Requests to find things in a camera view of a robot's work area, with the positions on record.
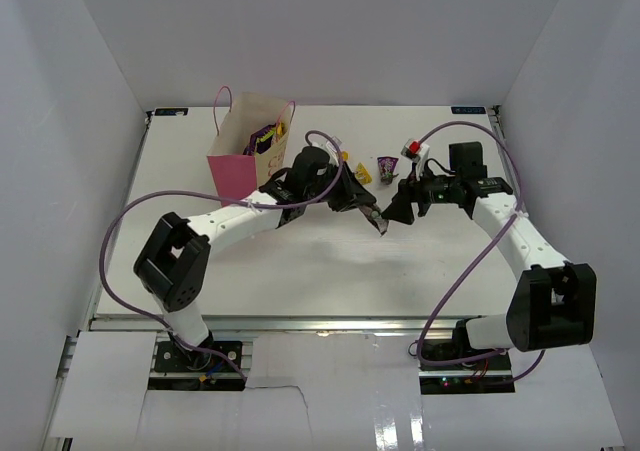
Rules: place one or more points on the purple snack chip bag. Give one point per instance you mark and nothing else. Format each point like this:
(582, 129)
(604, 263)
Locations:
(260, 141)

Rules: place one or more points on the brown chocolate bar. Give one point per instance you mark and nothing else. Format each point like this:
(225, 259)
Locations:
(373, 215)

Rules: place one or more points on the small purple candy pack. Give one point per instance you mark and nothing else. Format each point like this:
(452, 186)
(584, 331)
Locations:
(386, 166)

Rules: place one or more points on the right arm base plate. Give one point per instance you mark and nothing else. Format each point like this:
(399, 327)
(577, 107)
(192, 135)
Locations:
(487, 376)

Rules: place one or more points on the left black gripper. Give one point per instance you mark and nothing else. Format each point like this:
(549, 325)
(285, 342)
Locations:
(358, 194)

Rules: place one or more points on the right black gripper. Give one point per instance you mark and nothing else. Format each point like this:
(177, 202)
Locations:
(401, 209)

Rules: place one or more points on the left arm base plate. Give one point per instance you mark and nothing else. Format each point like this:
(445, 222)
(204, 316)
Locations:
(172, 370)

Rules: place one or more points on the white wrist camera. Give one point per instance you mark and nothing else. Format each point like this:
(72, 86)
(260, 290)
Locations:
(417, 153)
(334, 149)

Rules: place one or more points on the pink beige paper bag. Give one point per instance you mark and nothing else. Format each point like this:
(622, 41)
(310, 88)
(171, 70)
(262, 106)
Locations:
(234, 174)

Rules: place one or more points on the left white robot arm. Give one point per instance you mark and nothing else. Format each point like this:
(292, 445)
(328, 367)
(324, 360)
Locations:
(174, 260)

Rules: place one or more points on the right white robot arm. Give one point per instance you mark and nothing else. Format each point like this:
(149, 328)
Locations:
(553, 304)

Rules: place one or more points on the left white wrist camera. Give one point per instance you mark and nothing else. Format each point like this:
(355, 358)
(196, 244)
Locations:
(334, 149)

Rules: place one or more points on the yellow M&M's pack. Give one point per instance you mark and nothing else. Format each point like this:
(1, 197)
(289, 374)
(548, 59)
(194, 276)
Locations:
(362, 175)

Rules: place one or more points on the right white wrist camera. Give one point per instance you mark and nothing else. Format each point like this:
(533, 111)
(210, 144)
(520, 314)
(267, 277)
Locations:
(417, 153)

